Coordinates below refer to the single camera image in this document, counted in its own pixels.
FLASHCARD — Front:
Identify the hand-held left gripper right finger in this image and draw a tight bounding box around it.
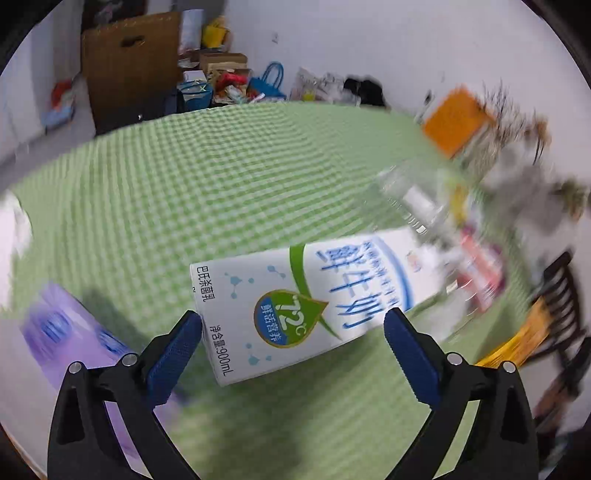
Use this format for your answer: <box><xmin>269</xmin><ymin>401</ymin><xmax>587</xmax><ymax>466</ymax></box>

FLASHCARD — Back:
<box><xmin>383</xmin><ymin>308</ymin><xmax>540</xmax><ymax>480</ymax></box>

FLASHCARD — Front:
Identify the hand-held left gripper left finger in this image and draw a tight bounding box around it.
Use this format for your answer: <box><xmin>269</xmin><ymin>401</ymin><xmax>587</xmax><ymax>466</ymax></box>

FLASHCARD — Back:
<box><xmin>47</xmin><ymin>310</ymin><xmax>204</xmax><ymax>480</ymax></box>

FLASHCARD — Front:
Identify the white milk carton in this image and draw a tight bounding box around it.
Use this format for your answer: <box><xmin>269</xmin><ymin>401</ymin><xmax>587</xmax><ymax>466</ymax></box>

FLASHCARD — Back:
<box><xmin>190</xmin><ymin>226</ymin><xmax>455</xmax><ymax>387</ymax></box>

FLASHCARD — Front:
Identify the purple packet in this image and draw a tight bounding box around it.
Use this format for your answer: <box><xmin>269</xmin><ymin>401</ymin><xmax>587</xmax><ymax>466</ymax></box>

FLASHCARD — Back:
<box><xmin>18</xmin><ymin>282</ymin><xmax>185</xmax><ymax>462</ymax></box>

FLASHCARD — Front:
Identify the clear plastic bottle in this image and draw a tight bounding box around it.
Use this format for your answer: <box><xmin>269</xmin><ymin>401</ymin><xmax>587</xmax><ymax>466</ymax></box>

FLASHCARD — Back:
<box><xmin>365</xmin><ymin>159</ymin><xmax>467</xmax><ymax>245</ymax></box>

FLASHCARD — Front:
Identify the dark wooden chair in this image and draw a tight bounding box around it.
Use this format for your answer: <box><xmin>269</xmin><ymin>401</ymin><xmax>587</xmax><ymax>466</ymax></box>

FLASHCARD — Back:
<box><xmin>526</xmin><ymin>251</ymin><xmax>591</xmax><ymax>435</ymax></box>

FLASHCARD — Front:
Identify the green checkered tablecloth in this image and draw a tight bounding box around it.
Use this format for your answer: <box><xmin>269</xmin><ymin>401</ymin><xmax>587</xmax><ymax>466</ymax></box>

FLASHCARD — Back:
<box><xmin>7</xmin><ymin>102</ymin><xmax>536</xmax><ymax>480</ymax></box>

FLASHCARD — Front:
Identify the large glass jar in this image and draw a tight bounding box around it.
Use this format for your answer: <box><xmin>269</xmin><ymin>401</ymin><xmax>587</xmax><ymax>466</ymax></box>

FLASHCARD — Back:
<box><xmin>485</xmin><ymin>152</ymin><xmax>578</xmax><ymax>236</ymax></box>

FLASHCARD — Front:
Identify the orange book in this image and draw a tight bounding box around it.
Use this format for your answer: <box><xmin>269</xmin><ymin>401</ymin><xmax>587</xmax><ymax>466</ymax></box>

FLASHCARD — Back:
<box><xmin>422</xmin><ymin>88</ymin><xmax>497</xmax><ymax>158</ymax></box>

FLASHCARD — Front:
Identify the dried flower bouquet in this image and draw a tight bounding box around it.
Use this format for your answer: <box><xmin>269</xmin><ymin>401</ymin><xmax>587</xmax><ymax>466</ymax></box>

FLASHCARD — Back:
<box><xmin>480</xmin><ymin>80</ymin><xmax>589</xmax><ymax>222</ymax></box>

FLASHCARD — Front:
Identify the dark blue bag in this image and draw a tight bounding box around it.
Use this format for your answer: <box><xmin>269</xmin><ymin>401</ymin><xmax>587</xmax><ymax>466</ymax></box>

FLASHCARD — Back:
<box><xmin>178</xmin><ymin>80</ymin><xmax>214</xmax><ymax>112</ymax></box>

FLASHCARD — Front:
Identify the black bag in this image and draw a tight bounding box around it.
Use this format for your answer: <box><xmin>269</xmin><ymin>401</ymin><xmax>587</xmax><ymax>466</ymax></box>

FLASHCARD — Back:
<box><xmin>344</xmin><ymin>78</ymin><xmax>386</xmax><ymax>108</ymax></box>

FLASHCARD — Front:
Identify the large brown cardboard sheet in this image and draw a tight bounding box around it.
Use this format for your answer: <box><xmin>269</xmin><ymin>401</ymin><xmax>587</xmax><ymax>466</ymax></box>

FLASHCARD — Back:
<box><xmin>81</xmin><ymin>11</ymin><xmax>183</xmax><ymax>137</ymax></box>

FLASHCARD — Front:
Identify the blue tote bag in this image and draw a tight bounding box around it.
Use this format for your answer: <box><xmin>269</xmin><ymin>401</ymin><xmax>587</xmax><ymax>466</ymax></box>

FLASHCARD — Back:
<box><xmin>249</xmin><ymin>61</ymin><xmax>288</xmax><ymax>101</ymax></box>

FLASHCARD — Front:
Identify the small cardboard box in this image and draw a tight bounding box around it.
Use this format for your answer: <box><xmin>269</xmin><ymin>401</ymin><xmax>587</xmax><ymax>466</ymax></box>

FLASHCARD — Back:
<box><xmin>199</xmin><ymin>52</ymin><xmax>249</xmax><ymax>77</ymax></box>

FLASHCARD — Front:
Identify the yellow bag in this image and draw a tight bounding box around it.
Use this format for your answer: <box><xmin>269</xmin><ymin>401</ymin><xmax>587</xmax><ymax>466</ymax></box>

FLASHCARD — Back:
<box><xmin>202</xmin><ymin>16</ymin><xmax>230</xmax><ymax>48</ymax></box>

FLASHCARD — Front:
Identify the pale blue plastic bag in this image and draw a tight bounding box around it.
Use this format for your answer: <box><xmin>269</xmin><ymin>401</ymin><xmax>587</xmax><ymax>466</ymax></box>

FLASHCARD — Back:
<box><xmin>181</xmin><ymin>9</ymin><xmax>204</xmax><ymax>49</ymax></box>

